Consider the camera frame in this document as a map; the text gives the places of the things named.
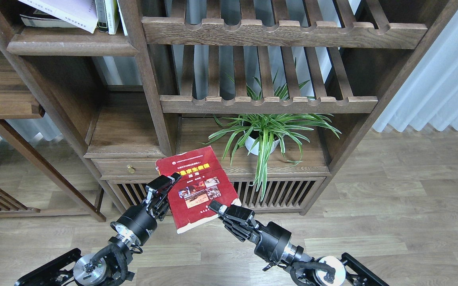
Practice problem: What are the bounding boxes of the red paperback book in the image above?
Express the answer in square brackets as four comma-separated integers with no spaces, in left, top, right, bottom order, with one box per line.
[156,145,242,234]

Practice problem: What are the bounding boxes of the dark spine upright book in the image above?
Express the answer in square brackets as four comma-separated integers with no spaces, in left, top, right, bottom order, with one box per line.
[95,0,109,33]

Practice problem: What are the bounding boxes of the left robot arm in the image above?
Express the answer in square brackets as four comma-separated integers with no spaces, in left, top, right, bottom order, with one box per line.
[15,173,181,286]

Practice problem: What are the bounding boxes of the white plant pot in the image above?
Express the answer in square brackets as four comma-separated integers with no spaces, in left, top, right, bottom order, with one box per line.
[245,131,279,155]

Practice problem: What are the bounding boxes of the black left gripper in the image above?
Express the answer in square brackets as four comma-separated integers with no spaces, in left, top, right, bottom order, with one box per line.
[111,172,182,246]

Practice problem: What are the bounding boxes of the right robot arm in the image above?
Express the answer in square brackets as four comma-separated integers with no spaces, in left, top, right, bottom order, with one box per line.
[209,200,386,286]

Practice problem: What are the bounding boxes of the white curtain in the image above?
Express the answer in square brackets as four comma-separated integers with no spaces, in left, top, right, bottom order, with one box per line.
[373,11,458,132]

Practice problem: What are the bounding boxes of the spider plant leaves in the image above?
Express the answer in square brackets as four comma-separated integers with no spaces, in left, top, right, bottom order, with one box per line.
[200,70,342,201]

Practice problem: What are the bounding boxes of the dark wooden bookshelf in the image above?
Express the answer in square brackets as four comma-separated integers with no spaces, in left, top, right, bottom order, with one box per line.
[0,0,458,215]

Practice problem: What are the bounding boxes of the brass drawer knob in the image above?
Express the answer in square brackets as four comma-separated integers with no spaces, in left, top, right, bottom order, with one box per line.
[127,165,135,174]

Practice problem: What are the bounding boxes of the white book top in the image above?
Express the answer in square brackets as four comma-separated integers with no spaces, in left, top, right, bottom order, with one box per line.
[21,0,97,33]

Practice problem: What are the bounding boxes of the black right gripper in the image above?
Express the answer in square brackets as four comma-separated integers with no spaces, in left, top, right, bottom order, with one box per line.
[208,200,293,265]

